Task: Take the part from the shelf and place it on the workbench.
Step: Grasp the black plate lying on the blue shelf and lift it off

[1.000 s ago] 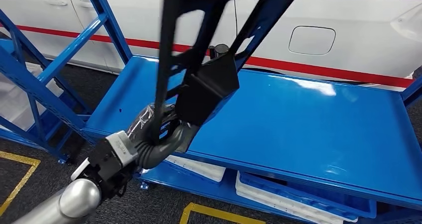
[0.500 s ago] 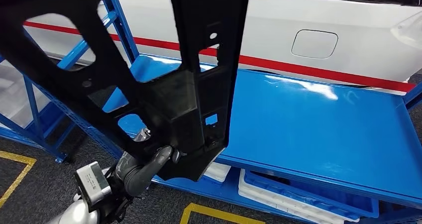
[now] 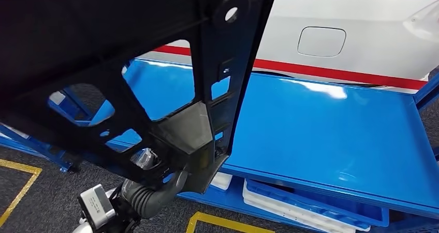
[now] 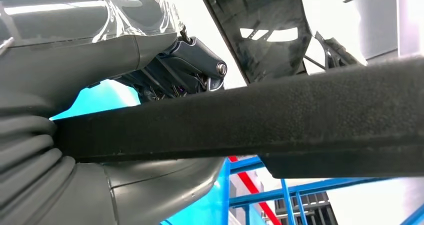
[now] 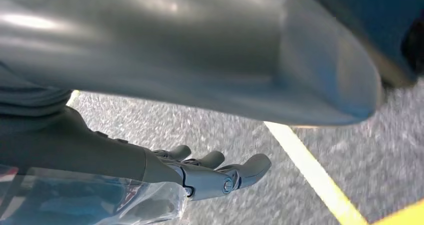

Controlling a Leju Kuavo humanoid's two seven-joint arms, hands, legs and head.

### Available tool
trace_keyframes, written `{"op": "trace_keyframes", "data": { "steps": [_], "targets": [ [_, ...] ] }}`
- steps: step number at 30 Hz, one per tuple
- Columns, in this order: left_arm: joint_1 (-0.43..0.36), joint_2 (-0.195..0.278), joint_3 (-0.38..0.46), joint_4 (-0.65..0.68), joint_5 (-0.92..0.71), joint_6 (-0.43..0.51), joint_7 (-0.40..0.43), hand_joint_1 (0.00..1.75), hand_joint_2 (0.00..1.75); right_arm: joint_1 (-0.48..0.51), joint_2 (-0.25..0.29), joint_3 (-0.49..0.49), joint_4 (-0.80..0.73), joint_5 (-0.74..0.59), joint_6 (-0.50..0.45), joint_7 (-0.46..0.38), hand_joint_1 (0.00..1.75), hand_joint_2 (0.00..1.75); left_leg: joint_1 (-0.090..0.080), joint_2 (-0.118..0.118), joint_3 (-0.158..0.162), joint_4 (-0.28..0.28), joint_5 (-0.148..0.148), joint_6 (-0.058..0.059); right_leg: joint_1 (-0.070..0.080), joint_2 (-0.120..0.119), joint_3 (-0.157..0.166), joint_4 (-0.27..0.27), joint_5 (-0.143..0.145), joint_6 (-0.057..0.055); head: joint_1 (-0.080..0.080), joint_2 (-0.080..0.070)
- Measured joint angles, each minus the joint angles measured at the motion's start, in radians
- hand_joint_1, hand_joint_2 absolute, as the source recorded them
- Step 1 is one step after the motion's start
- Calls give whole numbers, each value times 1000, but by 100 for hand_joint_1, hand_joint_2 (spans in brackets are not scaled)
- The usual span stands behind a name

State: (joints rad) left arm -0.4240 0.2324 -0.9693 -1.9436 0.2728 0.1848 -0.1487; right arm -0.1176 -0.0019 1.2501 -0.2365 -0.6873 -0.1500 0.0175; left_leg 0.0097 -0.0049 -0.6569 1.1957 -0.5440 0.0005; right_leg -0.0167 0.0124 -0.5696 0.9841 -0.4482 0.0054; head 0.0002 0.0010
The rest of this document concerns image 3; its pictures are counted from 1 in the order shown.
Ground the white plastic crate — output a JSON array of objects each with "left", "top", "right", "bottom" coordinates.
[
  {"left": 242, "top": 180, "right": 371, "bottom": 233},
  {"left": 210, "top": 172, "right": 233, "bottom": 191}
]

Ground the black plastic panel part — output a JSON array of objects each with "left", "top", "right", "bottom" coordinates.
[{"left": 0, "top": 0, "right": 279, "bottom": 195}]

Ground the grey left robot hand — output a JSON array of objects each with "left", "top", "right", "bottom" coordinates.
[{"left": 131, "top": 148, "right": 189, "bottom": 208}]

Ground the blue plastic crate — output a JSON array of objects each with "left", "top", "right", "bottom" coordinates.
[{"left": 245, "top": 179, "right": 390, "bottom": 228}]

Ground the blue metal shelf rack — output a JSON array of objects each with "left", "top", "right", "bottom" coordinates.
[
  {"left": 0, "top": 58, "right": 439, "bottom": 233},
  {"left": 0, "top": 84, "right": 115, "bottom": 173}
]

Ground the white car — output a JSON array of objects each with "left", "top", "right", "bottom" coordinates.
[{"left": 151, "top": 0, "right": 439, "bottom": 95}]

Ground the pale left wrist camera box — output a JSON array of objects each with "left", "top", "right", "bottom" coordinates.
[{"left": 78, "top": 184, "right": 116, "bottom": 229}]

